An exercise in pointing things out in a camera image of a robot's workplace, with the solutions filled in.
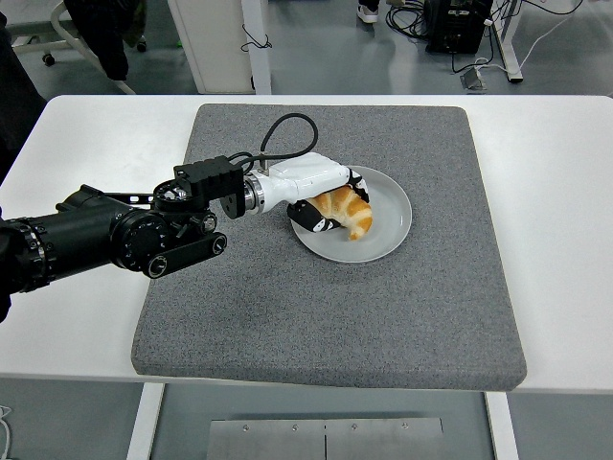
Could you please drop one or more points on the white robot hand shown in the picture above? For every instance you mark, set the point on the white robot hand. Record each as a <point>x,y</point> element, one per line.
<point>306,175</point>

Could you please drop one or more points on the golden croissant bread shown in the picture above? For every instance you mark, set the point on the golden croissant bread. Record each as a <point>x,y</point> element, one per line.
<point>356,211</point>

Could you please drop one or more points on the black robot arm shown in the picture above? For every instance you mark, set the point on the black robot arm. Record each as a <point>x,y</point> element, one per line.
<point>86,235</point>

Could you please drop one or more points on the grey round plate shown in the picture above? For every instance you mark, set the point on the grey round plate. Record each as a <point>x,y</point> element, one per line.
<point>388,230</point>

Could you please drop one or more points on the grey speckled mat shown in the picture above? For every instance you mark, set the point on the grey speckled mat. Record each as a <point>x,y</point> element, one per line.
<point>335,311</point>

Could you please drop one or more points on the white cabinet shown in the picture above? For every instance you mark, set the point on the white cabinet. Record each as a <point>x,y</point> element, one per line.
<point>211,48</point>

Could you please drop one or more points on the person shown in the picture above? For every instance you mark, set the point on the person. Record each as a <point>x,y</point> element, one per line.
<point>369,12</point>
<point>105,38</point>
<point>14,96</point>

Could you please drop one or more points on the black computer case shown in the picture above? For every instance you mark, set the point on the black computer case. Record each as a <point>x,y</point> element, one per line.
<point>457,26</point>

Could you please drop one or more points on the white desk leg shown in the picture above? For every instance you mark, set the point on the white desk leg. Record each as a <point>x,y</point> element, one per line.
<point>508,43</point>

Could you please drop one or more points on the white table leg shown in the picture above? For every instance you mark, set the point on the white table leg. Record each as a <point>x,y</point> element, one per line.
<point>143,421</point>
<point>503,426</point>

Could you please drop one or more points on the white upright post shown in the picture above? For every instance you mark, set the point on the white upright post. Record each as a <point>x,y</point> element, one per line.
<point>258,67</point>

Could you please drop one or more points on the white wheeled tube frame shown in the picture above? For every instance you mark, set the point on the white wheeled tube frame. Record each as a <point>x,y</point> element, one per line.
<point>79,46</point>

